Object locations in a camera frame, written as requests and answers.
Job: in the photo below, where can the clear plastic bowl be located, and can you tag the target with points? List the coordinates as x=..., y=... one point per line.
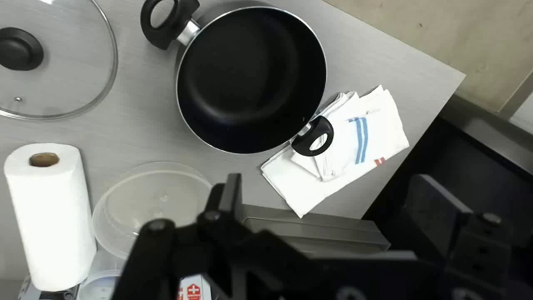
x=150, y=200

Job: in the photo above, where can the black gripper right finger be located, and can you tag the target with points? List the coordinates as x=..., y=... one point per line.
x=439, y=210

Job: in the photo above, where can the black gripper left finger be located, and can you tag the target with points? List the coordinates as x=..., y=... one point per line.
x=230, y=200

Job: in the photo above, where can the round glass lid black knob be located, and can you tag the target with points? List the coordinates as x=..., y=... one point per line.
x=67, y=67

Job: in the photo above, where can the white box with red print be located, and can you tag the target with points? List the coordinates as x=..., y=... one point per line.
x=192, y=290

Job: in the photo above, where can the white cloth with blue stripe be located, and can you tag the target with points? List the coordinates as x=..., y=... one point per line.
x=377, y=133

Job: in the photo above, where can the dark grey flat tray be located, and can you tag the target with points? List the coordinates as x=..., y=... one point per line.
x=444, y=160

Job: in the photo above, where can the white paper towel roll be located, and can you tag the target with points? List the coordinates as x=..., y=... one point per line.
x=52, y=222

